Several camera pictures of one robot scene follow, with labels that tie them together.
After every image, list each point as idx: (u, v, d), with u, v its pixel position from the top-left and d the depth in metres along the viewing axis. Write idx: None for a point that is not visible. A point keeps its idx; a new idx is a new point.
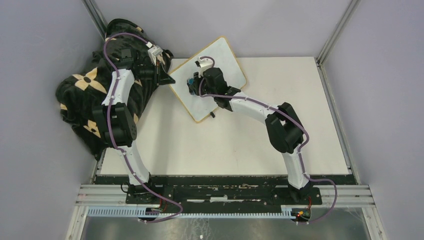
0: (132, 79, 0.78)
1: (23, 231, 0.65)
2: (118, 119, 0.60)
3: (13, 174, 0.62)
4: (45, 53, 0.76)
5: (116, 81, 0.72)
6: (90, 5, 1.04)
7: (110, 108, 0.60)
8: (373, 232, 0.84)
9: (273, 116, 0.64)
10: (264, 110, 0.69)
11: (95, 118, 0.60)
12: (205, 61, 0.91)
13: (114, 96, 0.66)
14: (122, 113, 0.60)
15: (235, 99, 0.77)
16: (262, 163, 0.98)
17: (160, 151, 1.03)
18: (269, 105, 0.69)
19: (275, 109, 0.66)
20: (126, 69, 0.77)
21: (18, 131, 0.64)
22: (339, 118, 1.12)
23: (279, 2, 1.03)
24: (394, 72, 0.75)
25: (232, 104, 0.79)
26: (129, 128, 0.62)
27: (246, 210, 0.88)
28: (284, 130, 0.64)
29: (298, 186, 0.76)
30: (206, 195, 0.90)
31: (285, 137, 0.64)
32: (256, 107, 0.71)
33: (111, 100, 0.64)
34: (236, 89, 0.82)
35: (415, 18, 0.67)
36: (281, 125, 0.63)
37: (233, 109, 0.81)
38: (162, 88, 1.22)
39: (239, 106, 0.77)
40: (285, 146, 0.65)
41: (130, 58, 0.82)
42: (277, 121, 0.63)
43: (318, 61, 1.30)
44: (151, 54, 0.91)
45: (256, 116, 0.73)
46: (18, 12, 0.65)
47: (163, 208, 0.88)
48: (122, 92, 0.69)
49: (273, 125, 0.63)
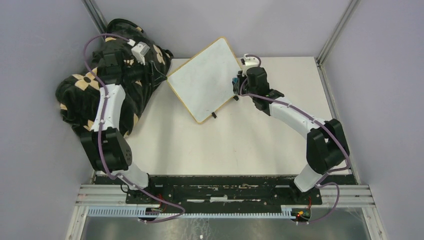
0: (123, 94, 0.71)
1: (22, 231, 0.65)
2: (110, 144, 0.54)
3: (14, 174, 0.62)
4: (45, 53, 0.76)
5: (105, 100, 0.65)
6: (90, 5, 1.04)
7: (100, 134, 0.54)
8: (373, 232, 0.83)
9: (317, 131, 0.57)
10: (308, 123, 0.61)
11: (84, 147, 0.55)
12: (250, 59, 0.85)
13: (104, 119, 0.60)
14: (115, 140, 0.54)
15: (276, 103, 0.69)
16: (262, 162, 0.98)
17: (161, 151, 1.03)
18: (315, 118, 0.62)
19: (321, 125, 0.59)
20: (115, 85, 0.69)
21: (18, 130, 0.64)
22: (339, 118, 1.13)
23: (279, 2, 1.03)
24: (395, 71, 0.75)
25: (272, 110, 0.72)
26: (123, 154, 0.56)
27: (246, 210, 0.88)
28: (325, 149, 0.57)
29: (302, 190, 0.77)
30: (206, 195, 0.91)
31: (326, 156, 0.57)
32: (299, 118, 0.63)
33: (100, 125, 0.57)
34: (279, 93, 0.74)
35: (415, 18, 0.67)
36: (324, 144, 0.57)
37: (272, 113, 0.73)
38: (163, 87, 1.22)
39: (279, 112, 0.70)
40: (325, 167, 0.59)
41: (117, 66, 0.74)
42: (320, 137, 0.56)
43: (318, 61, 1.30)
44: (139, 54, 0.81)
45: (296, 126, 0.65)
46: (17, 12, 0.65)
47: (163, 208, 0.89)
48: (113, 113, 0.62)
49: (316, 141, 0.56)
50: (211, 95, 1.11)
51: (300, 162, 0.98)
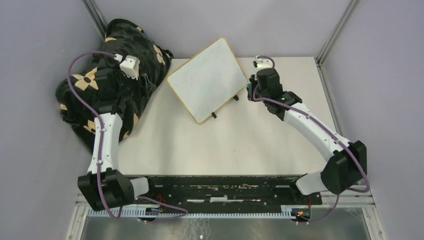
0: (119, 121, 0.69)
1: (22, 231, 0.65)
2: (110, 186, 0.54)
3: (14, 173, 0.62)
4: (45, 53, 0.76)
5: (101, 134, 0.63)
6: (90, 5, 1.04)
7: (98, 176, 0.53)
8: (373, 232, 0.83)
9: (341, 155, 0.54)
10: (330, 142, 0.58)
11: (82, 191, 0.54)
12: (263, 61, 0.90)
13: (102, 158, 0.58)
14: (115, 182, 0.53)
15: (294, 111, 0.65)
16: (261, 162, 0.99)
17: (161, 151, 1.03)
18: (338, 139, 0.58)
19: (345, 148, 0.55)
20: (111, 114, 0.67)
21: (18, 130, 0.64)
22: (338, 118, 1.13)
23: (279, 2, 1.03)
24: (395, 71, 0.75)
25: (288, 117, 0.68)
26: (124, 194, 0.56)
27: (246, 210, 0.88)
28: (346, 174, 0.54)
29: (303, 193, 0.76)
30: (206, 195, 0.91)
31: (343, 181, 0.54)
32: (321, 135, 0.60)
33: (98, 167, 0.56)
34: (295, 95, 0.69)
35: (415, 18, 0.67)
36: (346, 169, 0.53)
37: (287, 120, 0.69)
38: (163, 87, 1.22)
39: (296, 122, 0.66)
40: (341, 189, 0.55)
41: (111, 91, 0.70)
42: (344, 161, 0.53)
43: (318, 61, 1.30)
44: (131, 69, 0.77)
45: (315, 141, 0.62)
46: (18, 12, 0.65)
47: (163, 208, 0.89)
48: (111, 149, 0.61)
49: (340, 166, 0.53)
50: (212, 95, 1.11)
51: (300, 162, 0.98)
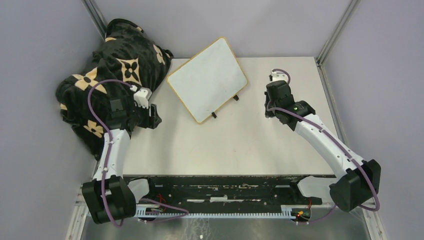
0: (127, 138, 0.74)
1: (22, 230, 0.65)
2: (114, 195, 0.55)
3: (14, 172, 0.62)
4: (45, 53, 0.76)
5: (109, 146, 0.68)
6: (90, 5, 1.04)
7: (103, 184, 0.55)
8: (373, 232, 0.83)
9: (354, 174, 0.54)
10: (343, 159, 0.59)
11: (86, 198, 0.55)
12: (279, 76, 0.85)
13: (108, 167, 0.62)
14: (118, 190, 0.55)
15: (307, 123, 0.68)
16: (262, 162, 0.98)
17: (161, 151, 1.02)
18: (352, 156, 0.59)
19: (359, 167, 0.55)
20: (120, 129, 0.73)
21: (18, 129, 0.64)
22: (339, 118, 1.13)
23: (279, 2, 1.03)
24: (395, 71, 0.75)
25: (300, 128, 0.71)
26: (125, 205, 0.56)
27: (246, 210, 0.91)
28: (357, 193, 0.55)
29: (304, 195, 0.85)
30: (206, 195, 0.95)
31: (353, 200, 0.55)
32: (333, 149, 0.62)
33: (104, 174, 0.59)
34: (308, 106, 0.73)
35: (415, 18, 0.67)
36: (357, 188, 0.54)
37: (298, 131, 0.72)
38: (163, 87, 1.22)
39: (308, 134, 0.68)
40: (351, 206, 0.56)
41: (123, 111, 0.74)
42: (356, 181, 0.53)
43: (318, 61, 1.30)
44: (142, 98, 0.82)
45: (326, 155, 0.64)
46: (17, 12, 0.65)
47: (163, 208, 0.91)
48: (117, 159, 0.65)
49: (351, 185, 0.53)
50: (212, 95, 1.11)
51: (300, 162, 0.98)
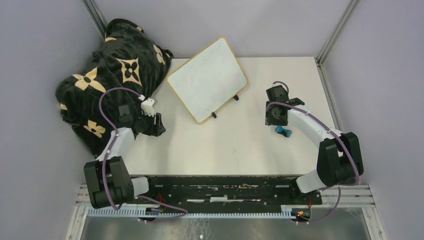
0: (130, 137, 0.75)
1: (22, 231, 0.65)
2: (114, 174, 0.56)
3: (14, 173, 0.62)
4: (45, 53, 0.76)
5: (114, 137, 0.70)
6: (90, 5, 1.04)
7: (104, 163, 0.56)
8: (373, 232, 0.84)
9: (331, 142, 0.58)
10: (323, 132, 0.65)
11: (86, 177, 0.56)
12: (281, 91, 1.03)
13: (111, 150, 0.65)
14: (119, 168, 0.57)
15: (294, 110, 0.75)
16: (262, 162, 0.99)
17: (161, 151, 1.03)
18: (331, 129, 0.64)
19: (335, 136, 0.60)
20: (126, 127, 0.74)
21: (18, 130, 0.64)
22: (338, 118, 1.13)
23: (279, 3, 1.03)
24: (395, 71, 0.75)
25: (290, 116, 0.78)
26: (125, 185, 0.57)
27: (246, 210, 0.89)
28: (337, 162, 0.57)
29: (303, 191, 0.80)
30: (206, 195, 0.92)
31: (335, 169, 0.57)
32: (315, 126, 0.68)
33: (106, 155, 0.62)
34: (299, 99, 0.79)
35: (416, 18, 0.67)
36: (336, 156, 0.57)
37: (290, 118, 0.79)
38: (163, 87, 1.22)
39: (296, 118, 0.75)
40: (334, 180, 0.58)
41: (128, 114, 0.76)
42: (333, 148, 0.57)
43: (318, 61, 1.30)
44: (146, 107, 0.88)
45: (311, 134, 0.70)
46: (17, 12, 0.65)
47: (163, 208, 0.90)
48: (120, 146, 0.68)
49: (329, 151, 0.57)
50: (212, 95, 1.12)
51: (300, 162, 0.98)
